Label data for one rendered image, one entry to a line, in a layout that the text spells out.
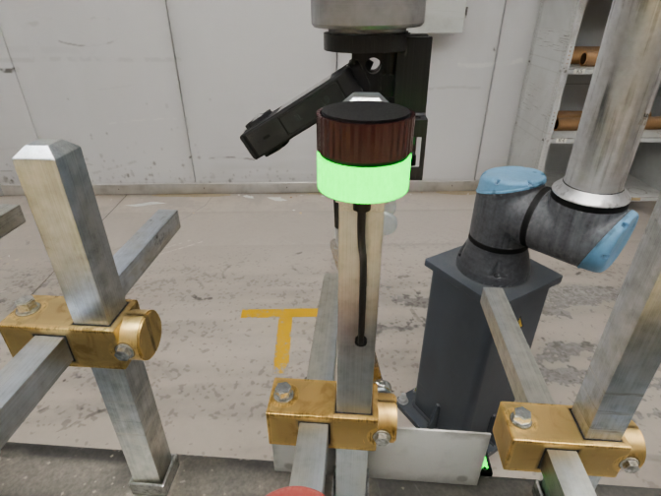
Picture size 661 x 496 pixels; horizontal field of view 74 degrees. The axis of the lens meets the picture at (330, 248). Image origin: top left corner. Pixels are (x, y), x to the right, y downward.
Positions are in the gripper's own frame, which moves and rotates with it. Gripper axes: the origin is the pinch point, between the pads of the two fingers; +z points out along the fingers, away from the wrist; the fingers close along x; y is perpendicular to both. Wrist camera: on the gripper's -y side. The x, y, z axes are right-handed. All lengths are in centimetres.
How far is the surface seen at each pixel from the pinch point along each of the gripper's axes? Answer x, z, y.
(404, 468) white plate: -5.3, 29.0, 8.1
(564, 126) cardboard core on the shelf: 235, 47, 124
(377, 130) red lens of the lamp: -15.4, -16.0, 2.7
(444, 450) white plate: -5.4, 24.9, 12.5
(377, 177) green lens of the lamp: -15.3, -13.3, 2.8
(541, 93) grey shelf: 238, 28, 107
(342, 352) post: -9.3, 6.2, 0.5
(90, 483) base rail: -8.5, 30.9, -31.7
